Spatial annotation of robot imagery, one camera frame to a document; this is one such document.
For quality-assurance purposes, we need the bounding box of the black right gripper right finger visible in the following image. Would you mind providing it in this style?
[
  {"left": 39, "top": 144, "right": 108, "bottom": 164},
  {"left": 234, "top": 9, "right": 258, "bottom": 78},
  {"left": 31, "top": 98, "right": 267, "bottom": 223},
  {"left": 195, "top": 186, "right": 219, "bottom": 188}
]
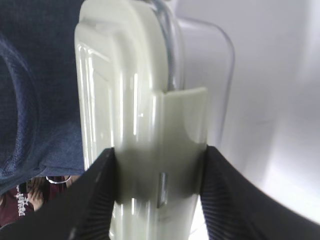
[{"left": 200, "top": 146, "right": 320, "bottom": 240}]

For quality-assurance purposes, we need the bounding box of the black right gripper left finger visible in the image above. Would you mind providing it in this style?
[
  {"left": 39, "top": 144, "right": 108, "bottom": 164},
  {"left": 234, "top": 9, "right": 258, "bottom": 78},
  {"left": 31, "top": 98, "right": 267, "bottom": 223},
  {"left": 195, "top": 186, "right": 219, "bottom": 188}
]
[{"left": 0, "top": 148, "right": 116, "bottom": 240}]

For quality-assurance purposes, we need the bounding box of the navy blue lunch bag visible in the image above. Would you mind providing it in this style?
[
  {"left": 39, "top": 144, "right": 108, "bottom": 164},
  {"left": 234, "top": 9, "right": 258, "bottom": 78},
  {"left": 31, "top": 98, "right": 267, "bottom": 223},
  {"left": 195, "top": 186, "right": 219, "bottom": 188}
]
[{"left": 0, "top": 0, "right": 84, "bottom": 193}]

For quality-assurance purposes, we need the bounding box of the green lid glass container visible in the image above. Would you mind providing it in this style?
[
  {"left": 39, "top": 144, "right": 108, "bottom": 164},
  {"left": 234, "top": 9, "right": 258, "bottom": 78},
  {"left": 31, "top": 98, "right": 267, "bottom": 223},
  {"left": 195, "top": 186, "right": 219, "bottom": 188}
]
[{"left": 74, "top": 0, "right": 235, "bottom": 240}]

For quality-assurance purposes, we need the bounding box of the person in maroon shirt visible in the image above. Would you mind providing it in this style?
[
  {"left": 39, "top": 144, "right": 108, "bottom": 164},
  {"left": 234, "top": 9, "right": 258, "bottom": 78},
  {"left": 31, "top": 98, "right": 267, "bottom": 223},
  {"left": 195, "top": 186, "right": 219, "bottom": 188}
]
[{"left": 0, "top": 175, "right": 79, "bottom": 228}]

